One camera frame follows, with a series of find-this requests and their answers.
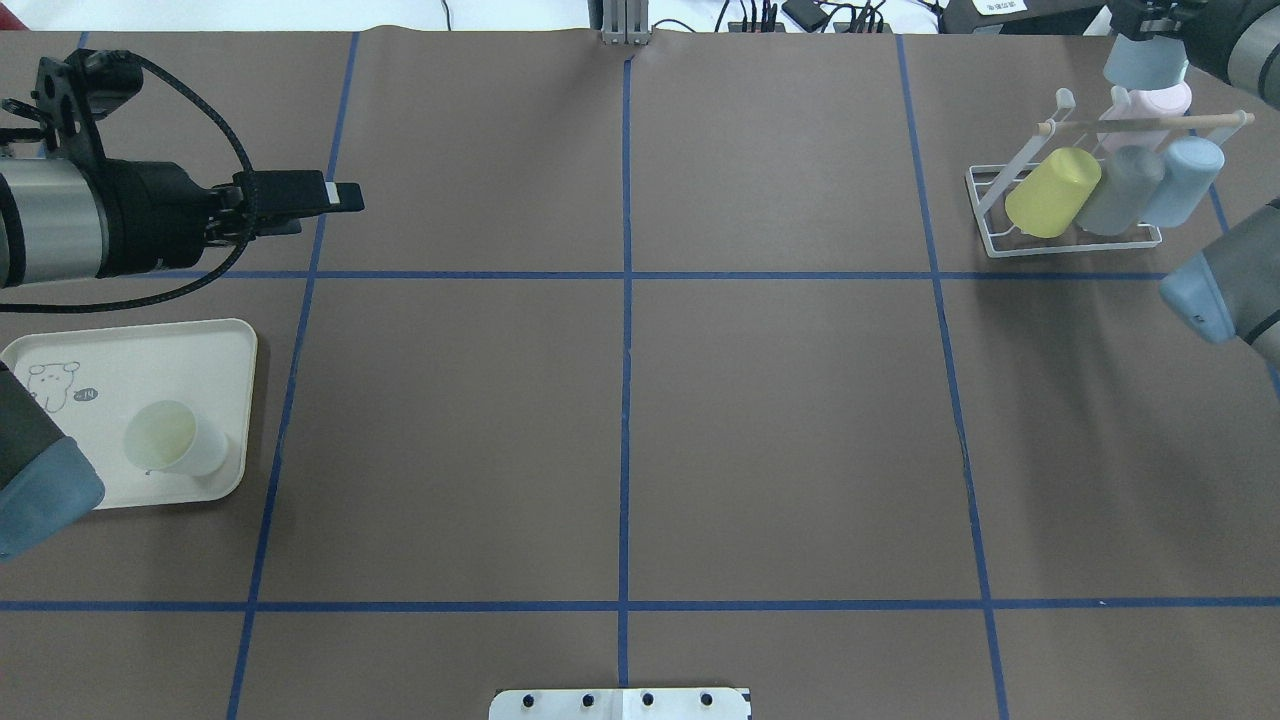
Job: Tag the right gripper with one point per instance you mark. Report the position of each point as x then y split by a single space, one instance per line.
1150 18

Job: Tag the blue plastic cup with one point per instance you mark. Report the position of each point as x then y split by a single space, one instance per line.
1152 64

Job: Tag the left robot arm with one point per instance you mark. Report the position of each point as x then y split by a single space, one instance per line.
48 483

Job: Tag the grey plastic cup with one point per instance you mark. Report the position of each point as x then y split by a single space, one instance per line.
1129 180

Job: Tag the light blue cup on rack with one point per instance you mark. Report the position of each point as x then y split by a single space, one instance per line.
1192 164

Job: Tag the yellow plastic cup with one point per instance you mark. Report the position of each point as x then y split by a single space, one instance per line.
1046 202

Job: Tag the white wire cup rack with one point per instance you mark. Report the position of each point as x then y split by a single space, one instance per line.
988 185

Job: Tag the cream plastic tray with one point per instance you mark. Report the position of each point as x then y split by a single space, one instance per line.
93 382

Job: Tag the pale green plastic cup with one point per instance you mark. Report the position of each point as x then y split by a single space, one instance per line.
170 437

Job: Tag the aluminium frame post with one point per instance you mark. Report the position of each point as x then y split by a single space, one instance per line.
621 22

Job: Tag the pink plastic cup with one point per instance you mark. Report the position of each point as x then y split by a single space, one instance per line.
1133 104

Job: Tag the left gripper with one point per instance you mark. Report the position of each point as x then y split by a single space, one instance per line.
150 213

